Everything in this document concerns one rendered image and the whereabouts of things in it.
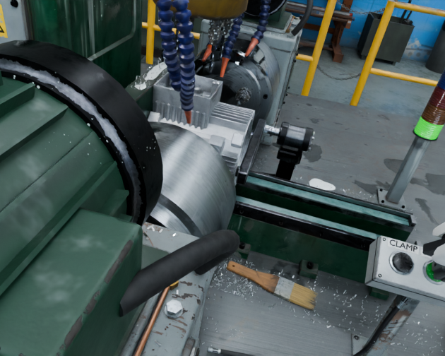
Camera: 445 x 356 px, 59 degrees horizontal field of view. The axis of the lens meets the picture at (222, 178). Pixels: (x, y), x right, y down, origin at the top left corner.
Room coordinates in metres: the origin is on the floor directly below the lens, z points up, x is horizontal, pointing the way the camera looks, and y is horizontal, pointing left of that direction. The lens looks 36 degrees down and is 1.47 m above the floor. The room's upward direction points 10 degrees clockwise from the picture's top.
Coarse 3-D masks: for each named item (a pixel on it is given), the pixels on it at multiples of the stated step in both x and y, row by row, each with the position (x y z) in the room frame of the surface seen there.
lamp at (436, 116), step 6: (426, 108) 0.98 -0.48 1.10; (432, 108) 0.96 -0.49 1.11; (438, 108) 0.95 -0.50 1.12; (426, 114) 0.97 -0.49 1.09; (432, 114) 0.96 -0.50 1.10; (438, 114) 0.95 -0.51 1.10; (444, 114) 0.95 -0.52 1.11; (426, 120) 0.96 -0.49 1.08; (432, 120) 0.96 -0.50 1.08; (438, 120) 0.95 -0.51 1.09; (444, 120) 0.96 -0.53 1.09
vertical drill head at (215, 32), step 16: (192, 0) 0.68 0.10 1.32; (208, 0) 0.68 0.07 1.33; (224, 0) 0.69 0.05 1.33; (240, 0) 0.72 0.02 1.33; (192, 16) 0.69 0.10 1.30; (208, 16) 0.69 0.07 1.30; (224, 16) 0.70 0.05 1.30; (176, 32) 0.81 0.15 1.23; (208, 32) 0.72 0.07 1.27; (224, 32) 0.79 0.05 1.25; (176, 48) 0.81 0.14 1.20
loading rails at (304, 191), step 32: (256, 192) 0.77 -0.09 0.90; (288, 192) 0.76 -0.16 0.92; (320, 192) 0.78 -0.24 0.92; (256, 224) 0.67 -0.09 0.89; (288, 224) 0.66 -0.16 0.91; (320, 224) 0.65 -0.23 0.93; (352, 224) 0.74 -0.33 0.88; (384, 224) 0.73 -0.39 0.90; (288, 256) 0.65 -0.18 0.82; (320, 256) 0.64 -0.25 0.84; (352, 256) 0.63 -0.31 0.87
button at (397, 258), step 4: (400, 252) 0.44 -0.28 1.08; (396, 256) 0.44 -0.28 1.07; (400, 256) 0.44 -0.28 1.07; (404, 256) 0.44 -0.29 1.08; (408, 256) 0.44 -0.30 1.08; (392, 260) 0.43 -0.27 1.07; (396, 260) 0.43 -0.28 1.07; (400, 260) 0.43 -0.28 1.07; (404, 260) 0.43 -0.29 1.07; (408, 260) 0.43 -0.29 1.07; (412, 260) 0.44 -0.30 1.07; (396, 264) 0.43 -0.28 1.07; (400, 264) 0.43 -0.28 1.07; (404, 264) 0.43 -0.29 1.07; (408, 264) 0.43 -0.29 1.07; (412, 264) 0.43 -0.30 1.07; (396, 268) 0.42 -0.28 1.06; (400, 268) 0.42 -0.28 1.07; (404, 268) 0.42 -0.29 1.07; (408, 268) 0.42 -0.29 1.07; (404, 272) 0.42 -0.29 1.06
